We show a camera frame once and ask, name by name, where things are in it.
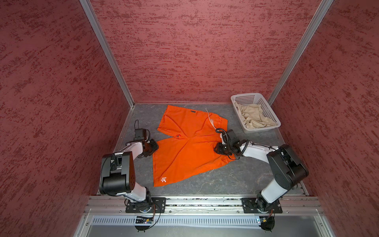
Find orange shorts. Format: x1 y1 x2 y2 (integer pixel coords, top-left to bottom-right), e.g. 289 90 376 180
153 105 231 187

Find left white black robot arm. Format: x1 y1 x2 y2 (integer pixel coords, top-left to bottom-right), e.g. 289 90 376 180
99 128 159 213

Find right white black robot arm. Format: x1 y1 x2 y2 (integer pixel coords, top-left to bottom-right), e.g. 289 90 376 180
214 128 309 213

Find beige shorts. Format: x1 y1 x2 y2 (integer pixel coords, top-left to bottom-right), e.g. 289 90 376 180
235 102 277 129

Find white plastic laundry basket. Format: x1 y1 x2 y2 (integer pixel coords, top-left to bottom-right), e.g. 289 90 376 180
231 93 281 133

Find left small circuit board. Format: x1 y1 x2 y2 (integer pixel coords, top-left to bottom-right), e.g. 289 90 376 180
135 216 154 225

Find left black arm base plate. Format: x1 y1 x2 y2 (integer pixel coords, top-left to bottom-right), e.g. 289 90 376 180
125 197 167 214

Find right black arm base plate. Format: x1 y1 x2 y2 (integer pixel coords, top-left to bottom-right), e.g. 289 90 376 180
241 197 283 214

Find aluminium front rail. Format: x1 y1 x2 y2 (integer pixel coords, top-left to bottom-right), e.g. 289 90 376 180
84 195 325 216

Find white slotted cable duct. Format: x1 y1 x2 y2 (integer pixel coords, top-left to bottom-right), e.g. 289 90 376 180
91 215 261 228

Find right aluminium corner post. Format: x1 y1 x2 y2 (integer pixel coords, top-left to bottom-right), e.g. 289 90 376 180
268 0 334 105

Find aluminium corner post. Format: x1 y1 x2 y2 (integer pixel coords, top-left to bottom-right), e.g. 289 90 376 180
80 0 135 109
268 0 334 105

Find left aluminium corner post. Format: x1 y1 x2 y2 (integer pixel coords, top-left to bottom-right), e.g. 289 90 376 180
80 0 135 109

